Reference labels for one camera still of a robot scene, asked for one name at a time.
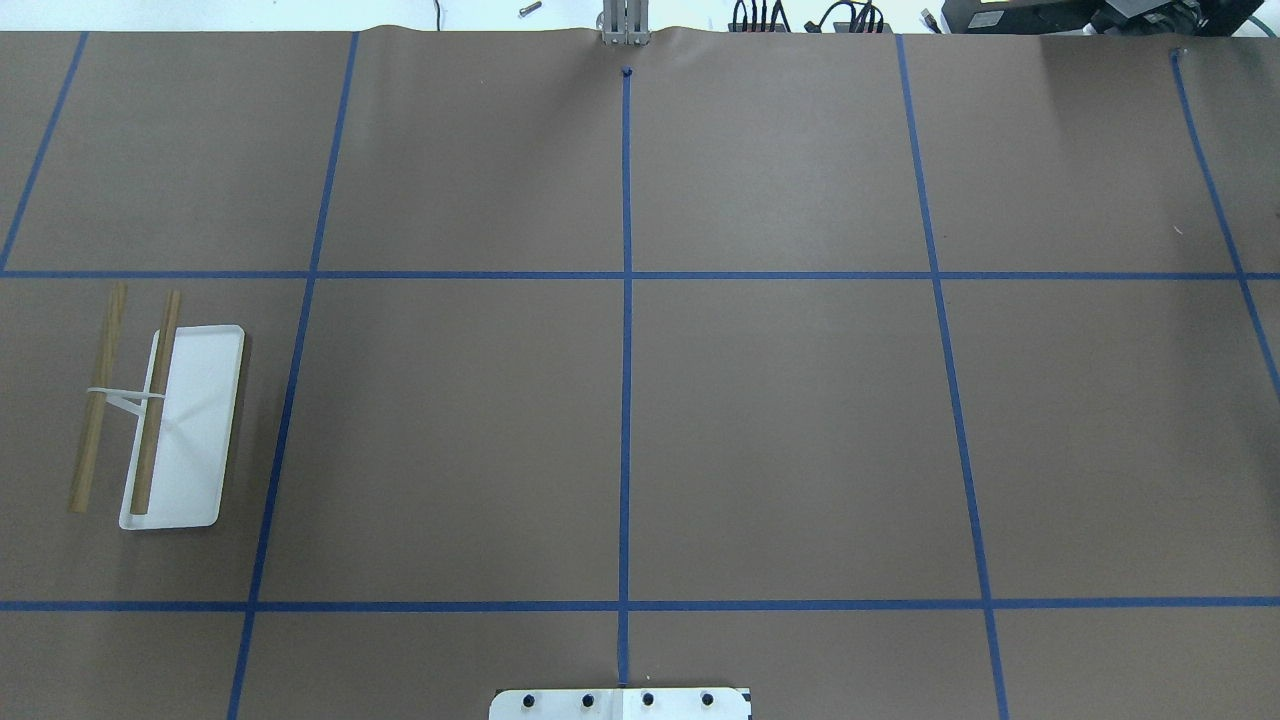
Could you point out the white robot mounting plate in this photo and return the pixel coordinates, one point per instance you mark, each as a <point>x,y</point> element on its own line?
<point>623,703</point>

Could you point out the black monitor stand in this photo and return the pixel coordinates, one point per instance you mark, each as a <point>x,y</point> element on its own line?
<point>1123,18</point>

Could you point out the aluminium frame post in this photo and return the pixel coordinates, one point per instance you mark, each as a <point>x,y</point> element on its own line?
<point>625,23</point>

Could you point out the black cable hub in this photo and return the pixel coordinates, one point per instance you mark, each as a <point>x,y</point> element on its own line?
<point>758,17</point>

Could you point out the white rack bracket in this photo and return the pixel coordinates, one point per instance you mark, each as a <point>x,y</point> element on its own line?
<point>134,402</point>

